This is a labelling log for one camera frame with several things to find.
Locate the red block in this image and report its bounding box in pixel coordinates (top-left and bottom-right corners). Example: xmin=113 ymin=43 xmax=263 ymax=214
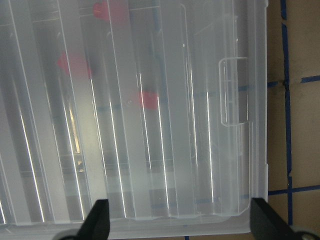
xmin=56 ymin=51 xmax=92 ymax=79
xmin=92 ymin=0 xmax=110 ymax=22
xmin=139 ymin=91 xmax=158 ymax=110

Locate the red block in box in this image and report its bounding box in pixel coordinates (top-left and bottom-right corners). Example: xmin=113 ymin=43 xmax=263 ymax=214
xmin=56 ymin=51 xmax=92 ymax=79
xmin=92 ymin=0 xmax=110 ymax=22

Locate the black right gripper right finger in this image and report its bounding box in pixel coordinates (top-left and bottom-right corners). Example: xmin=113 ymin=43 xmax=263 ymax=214
xmin=250 ymin=197 xmax=297 ymax=240

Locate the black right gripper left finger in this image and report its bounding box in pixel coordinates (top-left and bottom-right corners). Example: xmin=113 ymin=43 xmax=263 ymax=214
xmin=76 ymin=199 xmax=111 ymax=240

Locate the brown paper table cover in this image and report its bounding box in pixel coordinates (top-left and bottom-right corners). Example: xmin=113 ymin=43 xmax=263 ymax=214
xmin=266 ymin=0 xmax=320 ymax=231

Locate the clear plastic storage box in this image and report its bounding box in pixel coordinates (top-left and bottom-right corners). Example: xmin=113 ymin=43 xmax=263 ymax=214
xmin=0 ymin=0 xmax=269 ymax=240

